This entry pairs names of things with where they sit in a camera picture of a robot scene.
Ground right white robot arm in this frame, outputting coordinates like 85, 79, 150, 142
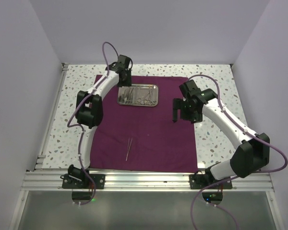
172, 80, 270, 188

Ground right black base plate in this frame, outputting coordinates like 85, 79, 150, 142
189, 171, 233, 189

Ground steel clamp in tray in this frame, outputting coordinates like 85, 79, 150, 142
135, 86, 147, 104

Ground steel instrument tray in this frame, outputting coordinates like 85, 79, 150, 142
117, 84, 159, 107

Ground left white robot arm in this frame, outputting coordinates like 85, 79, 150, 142
61, 55, 133, 189

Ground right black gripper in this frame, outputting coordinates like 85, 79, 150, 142
173, 98, 203, 124

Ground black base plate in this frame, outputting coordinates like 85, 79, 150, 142
60, 174, 106, 189
189, 171, 233, 189

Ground steel scissors in tray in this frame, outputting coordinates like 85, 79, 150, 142
143, 86, 157, 106

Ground thin steel tweezers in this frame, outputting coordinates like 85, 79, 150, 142
125, 138, 132, 161
127, 87, 134, 104

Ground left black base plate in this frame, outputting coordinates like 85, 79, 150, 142
60, 174, 106, 189

